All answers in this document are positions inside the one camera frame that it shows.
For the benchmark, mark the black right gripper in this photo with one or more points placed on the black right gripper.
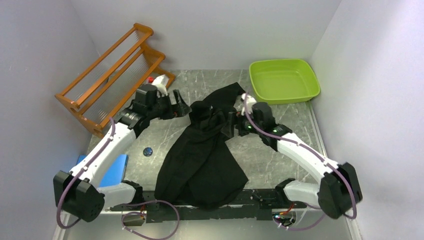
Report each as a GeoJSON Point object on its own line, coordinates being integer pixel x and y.
{"type": "Point", "coordinates": [228, 129]}

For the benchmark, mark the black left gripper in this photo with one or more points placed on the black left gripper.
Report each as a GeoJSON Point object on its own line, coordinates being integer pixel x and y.
{"type": "Point", "coordinates": [174, 111]}

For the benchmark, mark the black button shirt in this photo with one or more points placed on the black button shirt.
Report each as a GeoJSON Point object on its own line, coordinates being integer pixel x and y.
{"type": "Point", "coordinates": [199, 166]}

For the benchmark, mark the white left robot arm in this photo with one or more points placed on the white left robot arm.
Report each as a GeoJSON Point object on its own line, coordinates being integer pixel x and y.
{"type": "Point", "coordinates": [78, 191]}

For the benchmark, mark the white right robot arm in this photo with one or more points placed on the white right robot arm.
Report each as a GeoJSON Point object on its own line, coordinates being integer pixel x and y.
{"type": "Point", "coordinates": [336, 191]}

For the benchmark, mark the blue round brooch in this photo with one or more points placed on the blue round brooch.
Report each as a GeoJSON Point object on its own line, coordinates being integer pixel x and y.
{"type": "Point", "coordinates": [147, 152]}

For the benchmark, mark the green plastic basin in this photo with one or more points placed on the green plastic basin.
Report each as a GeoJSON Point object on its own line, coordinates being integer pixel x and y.
{"type": "Point", "coordinates": [283, 81]}

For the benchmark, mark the orange wooden rack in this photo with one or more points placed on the orange wooden rack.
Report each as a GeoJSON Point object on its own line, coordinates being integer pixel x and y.
{"type": "Point", "coordinates": [101, 90]}

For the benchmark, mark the blue foam pad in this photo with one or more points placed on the blue foam pad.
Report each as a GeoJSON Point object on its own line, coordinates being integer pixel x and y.
{"type": "Point", "coordinates": [115, 173]}

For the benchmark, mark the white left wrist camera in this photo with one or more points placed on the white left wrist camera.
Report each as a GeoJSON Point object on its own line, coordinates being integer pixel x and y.
{"type": "Point", "coordinates": [160, 82]}

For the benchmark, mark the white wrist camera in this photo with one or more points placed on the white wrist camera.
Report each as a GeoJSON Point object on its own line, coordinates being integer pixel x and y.
{"type": "Point", "coordinates": [248, 103]}
{"type": "Point", "coordinates": [160, 82]}

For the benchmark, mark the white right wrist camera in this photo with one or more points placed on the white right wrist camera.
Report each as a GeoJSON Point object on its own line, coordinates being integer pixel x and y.
{"type": "Point", "coordinates": [248, 103]}

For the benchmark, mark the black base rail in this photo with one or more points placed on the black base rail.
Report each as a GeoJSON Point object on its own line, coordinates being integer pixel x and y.
{"type": "Point", "coordinates": [260, 204]}

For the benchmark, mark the aluminium frame rail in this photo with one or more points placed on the aluminium frame rail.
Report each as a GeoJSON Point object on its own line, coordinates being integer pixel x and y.
{"type": "Point", "coordinates": [233, 222]}

